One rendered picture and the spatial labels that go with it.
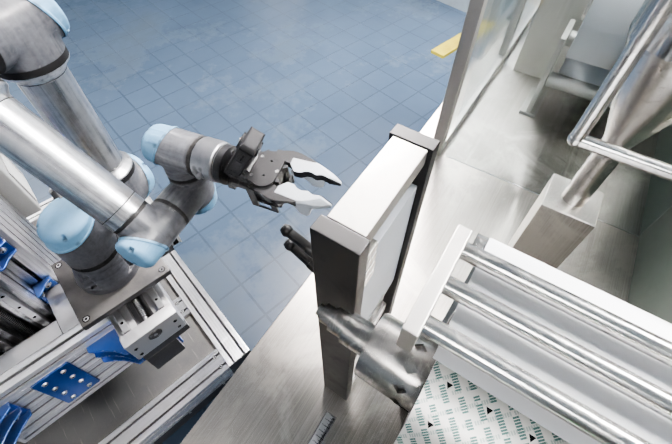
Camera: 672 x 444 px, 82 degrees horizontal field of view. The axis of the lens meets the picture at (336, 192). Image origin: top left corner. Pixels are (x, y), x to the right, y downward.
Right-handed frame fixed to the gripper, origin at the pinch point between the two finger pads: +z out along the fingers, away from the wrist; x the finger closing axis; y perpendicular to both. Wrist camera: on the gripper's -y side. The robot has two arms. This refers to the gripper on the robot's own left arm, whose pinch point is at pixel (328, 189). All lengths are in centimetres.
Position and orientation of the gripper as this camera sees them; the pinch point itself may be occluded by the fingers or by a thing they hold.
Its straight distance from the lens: 61.5
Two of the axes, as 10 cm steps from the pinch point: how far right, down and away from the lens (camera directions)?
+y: 0.5, 5.3, 8.5
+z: 9.3, 2.9, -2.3
